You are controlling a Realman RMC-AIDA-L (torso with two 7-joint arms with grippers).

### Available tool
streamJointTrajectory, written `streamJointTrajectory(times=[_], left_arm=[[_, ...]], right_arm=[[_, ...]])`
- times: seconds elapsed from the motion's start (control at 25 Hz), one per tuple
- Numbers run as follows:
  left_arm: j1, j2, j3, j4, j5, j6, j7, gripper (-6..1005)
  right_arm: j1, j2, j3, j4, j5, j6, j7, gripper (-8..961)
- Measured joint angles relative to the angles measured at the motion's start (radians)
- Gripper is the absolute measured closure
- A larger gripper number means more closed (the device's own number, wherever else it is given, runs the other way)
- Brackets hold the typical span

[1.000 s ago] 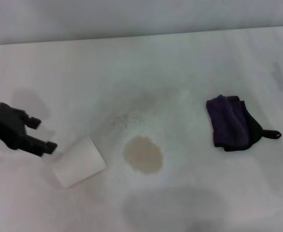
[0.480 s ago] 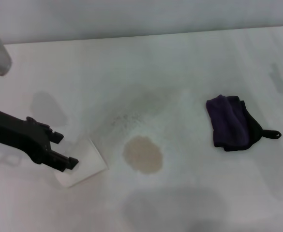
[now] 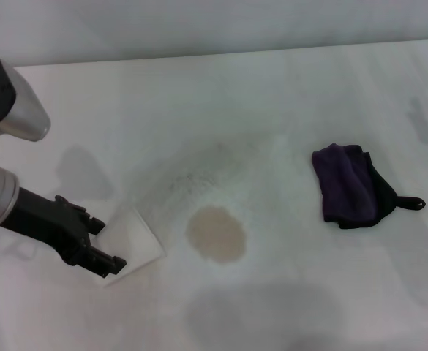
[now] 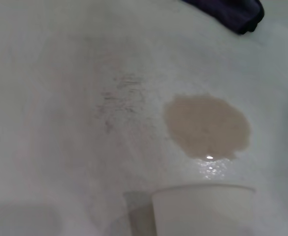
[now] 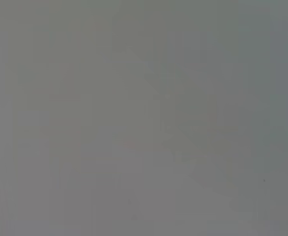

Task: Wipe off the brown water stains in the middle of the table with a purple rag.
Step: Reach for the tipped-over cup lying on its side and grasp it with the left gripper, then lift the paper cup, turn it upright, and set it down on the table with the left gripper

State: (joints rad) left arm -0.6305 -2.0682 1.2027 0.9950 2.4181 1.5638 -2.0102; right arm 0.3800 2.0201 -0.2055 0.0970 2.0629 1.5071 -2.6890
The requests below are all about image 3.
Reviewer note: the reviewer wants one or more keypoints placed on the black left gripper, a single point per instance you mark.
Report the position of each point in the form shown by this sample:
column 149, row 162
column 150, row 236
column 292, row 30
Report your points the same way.
column 49, row 223

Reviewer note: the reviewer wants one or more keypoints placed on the white paper cup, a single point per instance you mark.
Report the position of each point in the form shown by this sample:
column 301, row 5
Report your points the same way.
column 133, row 237

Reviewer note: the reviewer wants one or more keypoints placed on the purple and black rag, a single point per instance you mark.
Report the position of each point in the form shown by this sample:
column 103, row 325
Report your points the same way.
column 345, row 183

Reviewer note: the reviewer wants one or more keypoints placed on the brown water stain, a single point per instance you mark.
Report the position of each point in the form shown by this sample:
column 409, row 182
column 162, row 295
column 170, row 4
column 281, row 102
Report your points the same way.
column 215, row 235

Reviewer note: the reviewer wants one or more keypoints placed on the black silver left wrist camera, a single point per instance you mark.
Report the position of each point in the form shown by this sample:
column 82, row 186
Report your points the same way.
column 12, row 106

